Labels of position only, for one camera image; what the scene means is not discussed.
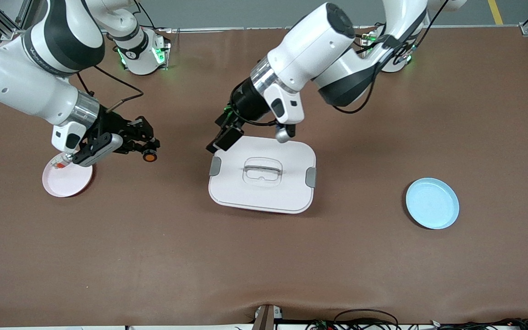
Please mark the pink round plate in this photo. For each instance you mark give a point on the pink round plate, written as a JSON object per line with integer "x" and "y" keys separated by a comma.
{"x": 69, "y": 183}

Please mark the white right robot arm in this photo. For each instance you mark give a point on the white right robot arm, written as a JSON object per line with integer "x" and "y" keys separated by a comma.
{"x": 30, "y": 78}

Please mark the light blue round plate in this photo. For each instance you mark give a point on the light blue round plate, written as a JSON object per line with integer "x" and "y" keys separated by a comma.
{"x": 431, "y": 204}

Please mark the white lidded pink lunch box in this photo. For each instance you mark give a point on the white lidded pink lunch box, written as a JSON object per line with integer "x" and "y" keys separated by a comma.
{"x": 264, "y": 192}

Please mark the orange push button switch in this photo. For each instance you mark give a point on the orange push button switch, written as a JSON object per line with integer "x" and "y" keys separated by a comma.
{"x": 150, "y": 156}

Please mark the brown bracket with white device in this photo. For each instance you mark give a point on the brown bracket with white device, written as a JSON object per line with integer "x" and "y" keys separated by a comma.
{"x": 266, "y": 318}

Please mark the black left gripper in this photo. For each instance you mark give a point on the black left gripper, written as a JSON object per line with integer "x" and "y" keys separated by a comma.
{"x": 249, "y": 102}

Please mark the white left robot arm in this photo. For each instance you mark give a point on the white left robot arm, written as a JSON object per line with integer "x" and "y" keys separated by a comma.
{"x": 310, "y": 41}

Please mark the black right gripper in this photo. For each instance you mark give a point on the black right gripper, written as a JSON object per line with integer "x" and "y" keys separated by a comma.
{"x": 112, "y": 122}

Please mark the white circuit breaker orange lever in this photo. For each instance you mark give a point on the white circuit breaker orange lever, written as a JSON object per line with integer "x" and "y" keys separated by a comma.
{"x": 60, "y": 161}

